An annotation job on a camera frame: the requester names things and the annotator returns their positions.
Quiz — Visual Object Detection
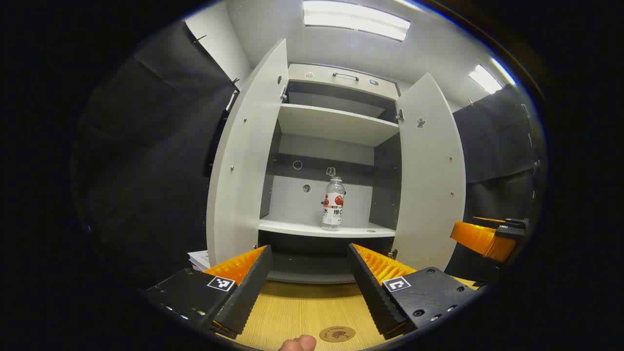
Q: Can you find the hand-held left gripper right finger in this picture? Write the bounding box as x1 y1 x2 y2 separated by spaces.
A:
347 243 481 340

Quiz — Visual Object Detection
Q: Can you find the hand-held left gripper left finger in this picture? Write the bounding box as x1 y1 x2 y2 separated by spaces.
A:
141 245 273 340

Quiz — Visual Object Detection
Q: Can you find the round brown coaster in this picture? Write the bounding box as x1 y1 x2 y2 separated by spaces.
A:
319 326 356 343

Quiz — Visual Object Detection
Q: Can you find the grey cabinet door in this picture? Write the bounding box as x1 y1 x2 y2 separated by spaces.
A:
206 38 289 268
391 72 467 272

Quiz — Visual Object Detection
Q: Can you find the clear bottle with red label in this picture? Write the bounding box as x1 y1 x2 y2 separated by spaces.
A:
321 176 346 232

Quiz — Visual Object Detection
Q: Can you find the grey cabinet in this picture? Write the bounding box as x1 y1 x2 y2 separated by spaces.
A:
258 62 405 284

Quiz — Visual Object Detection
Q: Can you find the grey cabinet drawer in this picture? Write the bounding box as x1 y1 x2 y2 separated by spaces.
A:
288 63 400 100

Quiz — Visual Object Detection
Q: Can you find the white paper stack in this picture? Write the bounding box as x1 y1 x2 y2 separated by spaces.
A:
188 251 211 272

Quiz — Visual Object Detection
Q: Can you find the black backdrop cloth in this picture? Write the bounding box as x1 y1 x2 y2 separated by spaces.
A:
73 19 239 288
446 85 543 283

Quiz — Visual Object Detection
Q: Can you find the small ceiling light panel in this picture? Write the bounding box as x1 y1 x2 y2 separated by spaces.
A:
468 58 517 95

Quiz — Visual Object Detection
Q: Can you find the long ceiling light panel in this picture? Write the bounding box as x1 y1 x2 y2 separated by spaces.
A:
302 0 411 42

